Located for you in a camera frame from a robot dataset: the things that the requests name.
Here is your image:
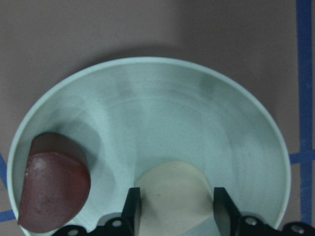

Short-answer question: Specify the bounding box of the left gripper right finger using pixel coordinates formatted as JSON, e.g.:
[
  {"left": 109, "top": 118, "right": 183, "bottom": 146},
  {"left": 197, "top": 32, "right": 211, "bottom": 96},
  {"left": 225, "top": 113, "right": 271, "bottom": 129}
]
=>
[{"left": 213, "top": 187, "right": 241, "bottom": 233}]

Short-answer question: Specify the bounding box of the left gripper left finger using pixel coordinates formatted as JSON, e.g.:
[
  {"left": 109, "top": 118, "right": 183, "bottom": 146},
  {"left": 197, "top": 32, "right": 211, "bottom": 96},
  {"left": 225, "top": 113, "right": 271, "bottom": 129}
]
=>
[{"left": 122, "top": 187, "right": 141, "bottom": 236}]

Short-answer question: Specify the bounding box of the white steamed bun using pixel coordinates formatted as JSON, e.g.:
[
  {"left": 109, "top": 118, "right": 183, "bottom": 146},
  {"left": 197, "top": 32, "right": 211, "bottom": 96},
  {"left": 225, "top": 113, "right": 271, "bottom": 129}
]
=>
[{"left": 137, "top": 161, "right": 213, "bottom": 236}]

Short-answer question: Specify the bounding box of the brown bun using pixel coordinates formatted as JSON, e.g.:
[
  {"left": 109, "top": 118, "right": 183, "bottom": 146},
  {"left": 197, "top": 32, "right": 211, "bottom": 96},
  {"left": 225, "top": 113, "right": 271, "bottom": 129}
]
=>
[{"left": 18, "top": 133, "right": 91, "bottom": 233}]

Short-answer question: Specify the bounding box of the light green plate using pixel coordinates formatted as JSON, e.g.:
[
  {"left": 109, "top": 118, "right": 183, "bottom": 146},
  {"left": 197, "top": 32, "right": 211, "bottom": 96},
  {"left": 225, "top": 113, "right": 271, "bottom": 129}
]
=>
[{"left": 7, "top": 57, "right": 291, "bottom": 230}]

